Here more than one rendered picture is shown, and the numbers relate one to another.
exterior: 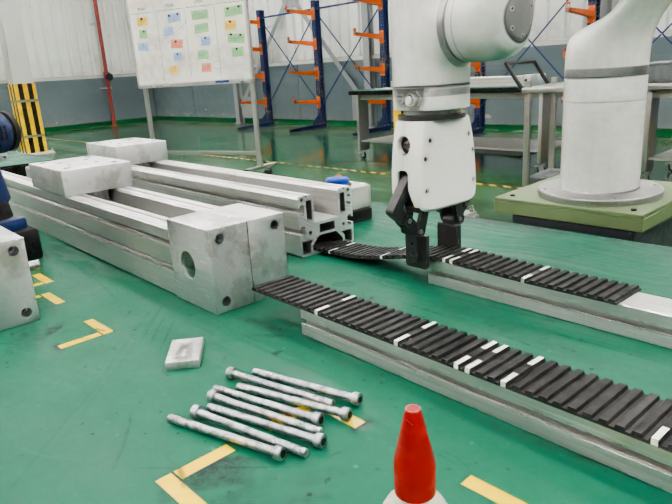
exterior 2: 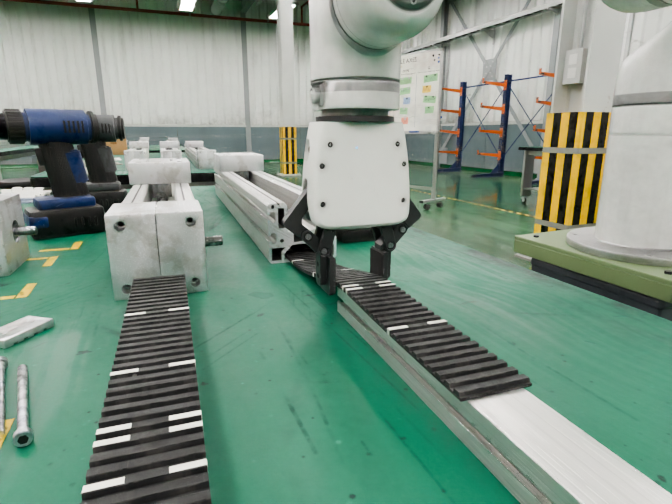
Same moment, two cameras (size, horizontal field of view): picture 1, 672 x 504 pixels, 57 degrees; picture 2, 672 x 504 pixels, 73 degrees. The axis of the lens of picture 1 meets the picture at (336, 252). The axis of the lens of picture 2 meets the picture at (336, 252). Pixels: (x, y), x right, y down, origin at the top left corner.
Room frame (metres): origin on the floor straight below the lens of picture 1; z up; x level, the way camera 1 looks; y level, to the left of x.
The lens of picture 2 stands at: (0.27, -0.27, 0.96)
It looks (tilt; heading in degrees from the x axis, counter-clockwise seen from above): 15 degrees down; 21
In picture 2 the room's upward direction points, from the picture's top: straight up
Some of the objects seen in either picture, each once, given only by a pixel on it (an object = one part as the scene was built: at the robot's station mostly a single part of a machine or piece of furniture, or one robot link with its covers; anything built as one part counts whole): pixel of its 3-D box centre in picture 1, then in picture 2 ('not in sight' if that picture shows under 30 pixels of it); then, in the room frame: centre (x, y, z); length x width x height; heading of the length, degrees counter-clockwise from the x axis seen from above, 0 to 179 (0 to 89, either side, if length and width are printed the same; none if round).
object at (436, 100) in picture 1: (430, 99); (352, 100); (0.70, -0.11, 0.99); 0.09 x 0.08 x 0.03; 131
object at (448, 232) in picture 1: (454, 226); (389, 253); (0.72, -0.15, 0.83); 0.03 x 0.03 x 0.07; 41
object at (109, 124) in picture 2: not in sight; (80, 164); (1.04, 0.66, 0.89); 0.20 x 0.08 x 0.22; 132
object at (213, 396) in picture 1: (262, 412); not in sight; (0.41, 0.06, 0.78); 0.11 x 0.01 x 0.01; 57
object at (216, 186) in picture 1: (187, 191); (254, 196); (1.14, 0.27, 0.82); 0.80 x 0.10 x 0.09; 41
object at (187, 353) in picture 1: (185, 353); (17, 331); (0.52, 0.14, 0.78); 0.05 x 0.03 x 0.01; 6
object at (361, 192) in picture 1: (334, 203); (351, 219); (1.01, 0.00, 0.81); 0.10 x 0.08 x 0.06; 131
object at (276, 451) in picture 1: (222, 434); not in sight; (0.38, 0.09, 0.78); 0.11 x 0.01 x 0.01; 57
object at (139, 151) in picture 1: (127, 157); (237, 166); (1.33, 0.44, 0.87); 0.16 x 0.11 x 0.07; 41
